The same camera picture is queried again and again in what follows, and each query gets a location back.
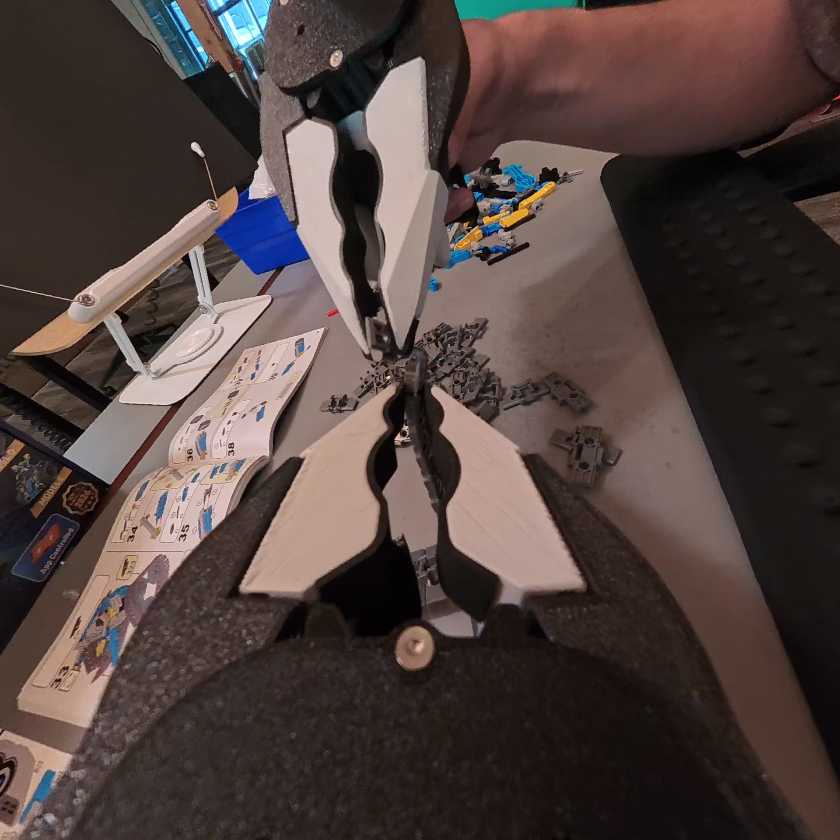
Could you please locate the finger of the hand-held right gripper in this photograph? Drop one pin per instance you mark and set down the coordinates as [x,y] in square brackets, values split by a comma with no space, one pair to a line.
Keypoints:
[410,197]
[315,210]

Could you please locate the instruction booklet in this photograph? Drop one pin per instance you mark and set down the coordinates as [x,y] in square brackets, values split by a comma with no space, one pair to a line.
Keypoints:
[229,426]

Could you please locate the blue sticker sheet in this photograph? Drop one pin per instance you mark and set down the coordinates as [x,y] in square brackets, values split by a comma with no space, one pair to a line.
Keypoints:
[26,774]

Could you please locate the white book stand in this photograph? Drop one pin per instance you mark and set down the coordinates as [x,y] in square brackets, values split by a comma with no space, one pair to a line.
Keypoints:
[197,354]

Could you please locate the pile of grey track links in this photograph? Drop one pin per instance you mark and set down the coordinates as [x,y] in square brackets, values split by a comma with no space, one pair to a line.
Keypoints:
[459,374]

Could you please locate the robot kit box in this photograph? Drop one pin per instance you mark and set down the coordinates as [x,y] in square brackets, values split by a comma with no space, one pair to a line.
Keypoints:
[39,538]

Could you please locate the black partition panel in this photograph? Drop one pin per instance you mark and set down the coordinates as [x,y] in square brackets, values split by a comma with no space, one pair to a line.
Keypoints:
[98,131]

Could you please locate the pile of small coloured bricks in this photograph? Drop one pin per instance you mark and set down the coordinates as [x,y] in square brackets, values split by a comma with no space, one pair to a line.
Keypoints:
[499,216]

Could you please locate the grey desk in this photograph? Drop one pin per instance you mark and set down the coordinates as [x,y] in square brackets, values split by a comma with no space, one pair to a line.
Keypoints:
[623,295]

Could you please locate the clear plastic bags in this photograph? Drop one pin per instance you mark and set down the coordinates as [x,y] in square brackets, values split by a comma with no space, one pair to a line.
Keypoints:
[262,184]

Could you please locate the black perforated chair armrest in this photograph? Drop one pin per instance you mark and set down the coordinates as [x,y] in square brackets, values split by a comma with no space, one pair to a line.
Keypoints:
[754,361]

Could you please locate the teal bin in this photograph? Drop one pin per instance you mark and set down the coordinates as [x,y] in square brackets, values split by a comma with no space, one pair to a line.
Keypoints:
[525,6]

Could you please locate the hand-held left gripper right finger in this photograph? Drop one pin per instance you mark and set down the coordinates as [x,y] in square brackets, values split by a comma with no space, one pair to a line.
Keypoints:
[505,525]

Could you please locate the person's right hand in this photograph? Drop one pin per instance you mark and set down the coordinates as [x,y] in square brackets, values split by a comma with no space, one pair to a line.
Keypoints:
[492,85]

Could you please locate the person's right forearm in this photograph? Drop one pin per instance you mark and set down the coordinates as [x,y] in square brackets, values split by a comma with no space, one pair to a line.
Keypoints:
[656,72]

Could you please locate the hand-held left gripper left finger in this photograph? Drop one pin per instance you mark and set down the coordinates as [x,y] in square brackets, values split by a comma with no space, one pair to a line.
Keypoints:
[315,525]

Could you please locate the blue storage bin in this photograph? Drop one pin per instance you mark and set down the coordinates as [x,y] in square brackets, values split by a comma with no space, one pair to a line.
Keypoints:
[262,243]

